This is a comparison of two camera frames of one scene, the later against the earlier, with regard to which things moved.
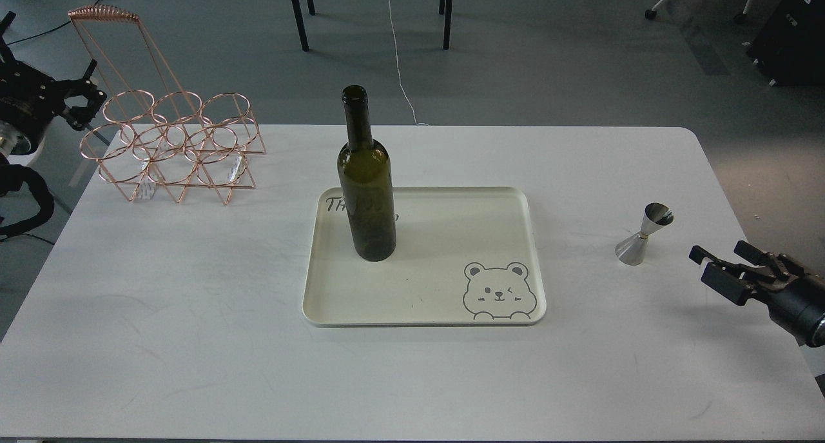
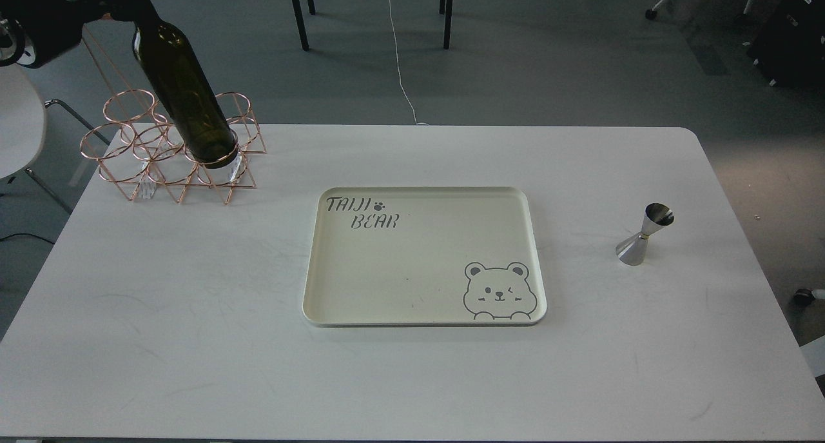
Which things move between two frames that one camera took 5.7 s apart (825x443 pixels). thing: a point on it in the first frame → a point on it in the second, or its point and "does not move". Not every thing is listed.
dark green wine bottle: (367, 180) → (181, 84)
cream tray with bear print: (463, 256) does not move
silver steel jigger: (631, 251) does not move
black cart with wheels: (789, 42) does not move
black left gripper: (31, 102) → (42, 19)
